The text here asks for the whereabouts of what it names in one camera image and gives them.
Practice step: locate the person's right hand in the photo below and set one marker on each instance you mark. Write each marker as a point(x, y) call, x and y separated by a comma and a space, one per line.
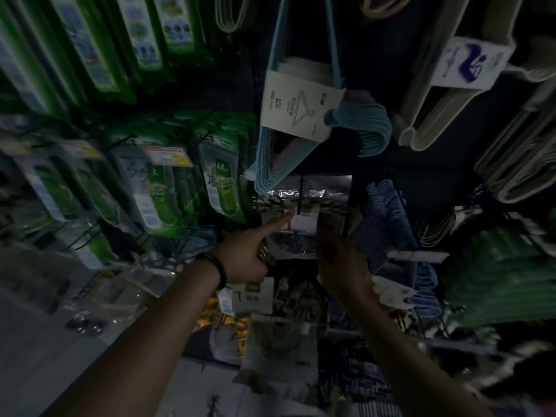
point(343, 260)

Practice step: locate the person's left hand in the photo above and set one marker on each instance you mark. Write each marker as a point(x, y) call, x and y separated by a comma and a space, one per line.
point(241, 258)

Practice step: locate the person's right fingers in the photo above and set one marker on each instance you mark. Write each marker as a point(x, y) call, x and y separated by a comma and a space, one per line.
point(331, 232)

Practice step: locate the person's left forearm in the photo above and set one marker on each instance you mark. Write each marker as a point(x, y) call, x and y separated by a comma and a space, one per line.
point(143, 343)

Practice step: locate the person's right forearm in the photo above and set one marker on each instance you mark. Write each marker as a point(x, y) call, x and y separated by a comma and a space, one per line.
point(408, 364)

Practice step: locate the clear packet of metal clips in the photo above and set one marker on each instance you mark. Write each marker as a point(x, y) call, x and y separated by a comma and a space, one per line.
point(304, 199)

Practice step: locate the bundle of blue hangers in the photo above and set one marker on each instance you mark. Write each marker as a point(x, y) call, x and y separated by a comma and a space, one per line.
point(391, 230)

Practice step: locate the white paper tag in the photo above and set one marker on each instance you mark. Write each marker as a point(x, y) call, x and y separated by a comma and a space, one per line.
point(393, 293)

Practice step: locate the white price tag strip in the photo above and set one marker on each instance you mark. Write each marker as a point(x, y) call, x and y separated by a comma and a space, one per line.
point(418, 256)

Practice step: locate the packet with white label card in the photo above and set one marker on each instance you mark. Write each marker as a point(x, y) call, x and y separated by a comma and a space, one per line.
point(249, 296)

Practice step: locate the light blue hanger bundle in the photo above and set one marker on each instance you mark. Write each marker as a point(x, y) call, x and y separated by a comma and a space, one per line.
point(360, 125)

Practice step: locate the white hanger label card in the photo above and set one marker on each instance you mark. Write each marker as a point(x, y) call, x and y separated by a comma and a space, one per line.
point(297, 106)

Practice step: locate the large clear plastic packet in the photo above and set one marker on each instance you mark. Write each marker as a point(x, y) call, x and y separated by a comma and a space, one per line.
point(280, 360)

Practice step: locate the yellow packets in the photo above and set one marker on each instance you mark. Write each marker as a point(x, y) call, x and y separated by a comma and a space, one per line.
point(221, 319)

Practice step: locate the cream hanger bundle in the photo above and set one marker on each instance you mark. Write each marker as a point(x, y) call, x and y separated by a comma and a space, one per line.
point(438, 104)

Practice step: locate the stack of green hangers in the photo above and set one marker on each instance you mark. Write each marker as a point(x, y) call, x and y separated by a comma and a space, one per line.
point(504, 277)

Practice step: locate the red and white price tag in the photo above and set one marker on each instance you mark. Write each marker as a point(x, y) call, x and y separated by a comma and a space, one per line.
point(168, 156)

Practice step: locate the row of green hanging packets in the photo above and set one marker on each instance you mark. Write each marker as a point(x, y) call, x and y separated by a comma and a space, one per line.
point(95, 43)
point(152, 191)

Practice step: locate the bundle of thin white hangers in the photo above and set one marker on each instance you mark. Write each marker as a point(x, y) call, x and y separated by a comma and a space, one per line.
point(521, 164)

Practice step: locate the white label with blue print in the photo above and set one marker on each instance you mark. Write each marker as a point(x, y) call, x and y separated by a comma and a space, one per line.
point(471, 62)

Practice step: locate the clear plastic packets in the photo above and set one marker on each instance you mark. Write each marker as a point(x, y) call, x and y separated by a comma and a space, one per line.
point(108, 295)

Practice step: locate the beige hangers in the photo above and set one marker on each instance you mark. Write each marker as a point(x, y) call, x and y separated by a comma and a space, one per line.
point(384, 5)

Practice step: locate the yellow price tag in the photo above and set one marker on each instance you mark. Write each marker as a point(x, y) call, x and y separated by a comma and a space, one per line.
point(80, 148)

